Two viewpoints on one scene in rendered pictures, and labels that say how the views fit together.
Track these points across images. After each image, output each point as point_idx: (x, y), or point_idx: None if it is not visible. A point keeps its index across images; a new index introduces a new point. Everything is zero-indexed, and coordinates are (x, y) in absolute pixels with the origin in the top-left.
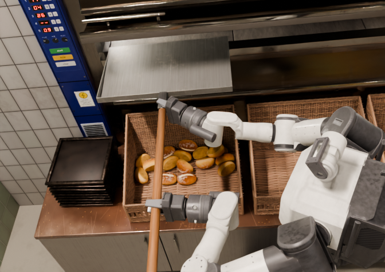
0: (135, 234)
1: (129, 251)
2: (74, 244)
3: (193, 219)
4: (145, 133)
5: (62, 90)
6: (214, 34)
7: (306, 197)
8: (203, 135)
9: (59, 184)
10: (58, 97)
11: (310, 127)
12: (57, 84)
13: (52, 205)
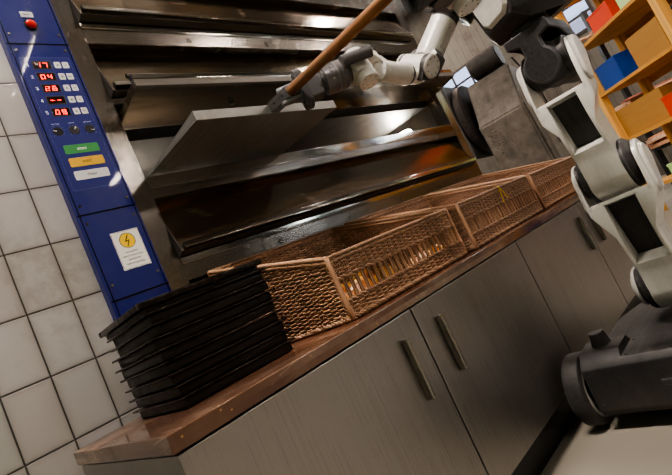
0: (382, 321)
1: (398, 421)
2: (283, 446)
3: None
4: None
5: (86, 233)
6: None
7: None
8: (359, 49)
9: (173, 293)
10: (71, 270)
11: (429, 26)
12: (71, 235)
13: (157, 425)
